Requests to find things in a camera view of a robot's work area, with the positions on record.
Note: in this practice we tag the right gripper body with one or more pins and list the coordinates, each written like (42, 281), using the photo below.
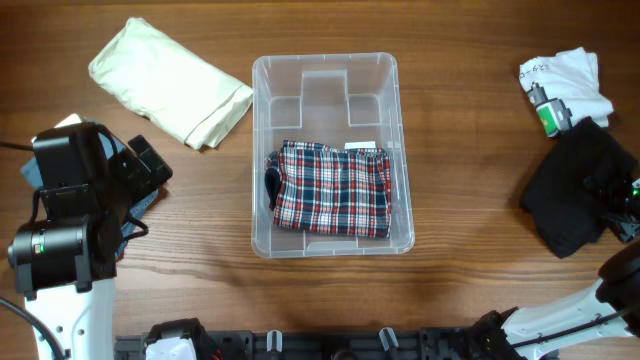
(623, 195)

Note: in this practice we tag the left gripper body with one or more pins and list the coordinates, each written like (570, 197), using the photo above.
(134, 180)

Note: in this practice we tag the black garment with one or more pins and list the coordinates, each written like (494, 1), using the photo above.
(566, 195)

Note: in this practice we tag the cream cloth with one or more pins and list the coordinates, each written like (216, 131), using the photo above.
(155, 77)

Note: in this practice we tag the blue jeans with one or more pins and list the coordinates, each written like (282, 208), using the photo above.
(30, 171)

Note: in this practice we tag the white printed t-shirt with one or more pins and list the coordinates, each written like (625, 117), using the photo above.
(565, 89)

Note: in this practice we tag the clear plastic storage bin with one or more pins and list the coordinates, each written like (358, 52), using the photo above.
(339, 100)

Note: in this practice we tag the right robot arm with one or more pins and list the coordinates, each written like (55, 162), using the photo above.
(607, 308)

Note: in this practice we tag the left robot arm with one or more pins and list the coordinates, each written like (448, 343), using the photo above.
(64, 258)

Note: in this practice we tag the white label in bin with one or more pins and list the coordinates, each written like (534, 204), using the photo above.
(360, 145)

